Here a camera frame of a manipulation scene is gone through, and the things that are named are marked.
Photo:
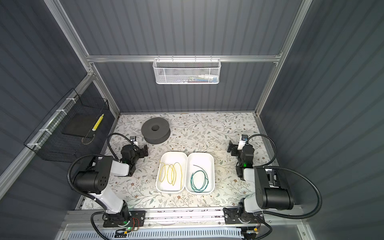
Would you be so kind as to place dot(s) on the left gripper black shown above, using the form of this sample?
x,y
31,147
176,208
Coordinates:
x,y
141,150

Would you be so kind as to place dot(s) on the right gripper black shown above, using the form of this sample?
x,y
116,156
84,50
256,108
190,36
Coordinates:
x,y
235,148

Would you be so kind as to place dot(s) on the grey perforated cable spool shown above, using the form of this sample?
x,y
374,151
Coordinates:
x,y
156,130

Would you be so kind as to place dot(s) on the white tray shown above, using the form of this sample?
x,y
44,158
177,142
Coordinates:
x,y
200,175
171,177

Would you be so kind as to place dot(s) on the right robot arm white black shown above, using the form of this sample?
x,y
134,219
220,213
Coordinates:
x,y
273,195

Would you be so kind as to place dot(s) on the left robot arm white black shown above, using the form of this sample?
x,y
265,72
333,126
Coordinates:
x,y
89,176

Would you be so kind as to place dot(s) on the black flat pad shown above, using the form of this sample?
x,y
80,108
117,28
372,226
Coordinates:
x,y
80,126

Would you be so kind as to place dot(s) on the items in white basket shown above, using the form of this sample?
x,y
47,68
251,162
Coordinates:
x,y
199,79

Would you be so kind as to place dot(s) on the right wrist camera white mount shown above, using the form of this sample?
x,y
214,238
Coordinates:
x,y
243,141

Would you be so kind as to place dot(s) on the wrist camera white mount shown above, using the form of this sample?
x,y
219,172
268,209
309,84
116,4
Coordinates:
x,y
243,141
134,140

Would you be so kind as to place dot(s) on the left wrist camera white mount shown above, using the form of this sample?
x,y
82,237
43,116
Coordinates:
x,y
134,140

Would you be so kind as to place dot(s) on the black wire basket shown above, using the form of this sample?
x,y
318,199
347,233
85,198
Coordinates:
x,y
48,142

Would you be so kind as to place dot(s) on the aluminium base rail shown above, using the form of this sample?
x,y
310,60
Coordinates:
x,y
205,223

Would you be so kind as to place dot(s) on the white wire mesh basket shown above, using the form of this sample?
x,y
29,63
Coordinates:
x,y
167,73

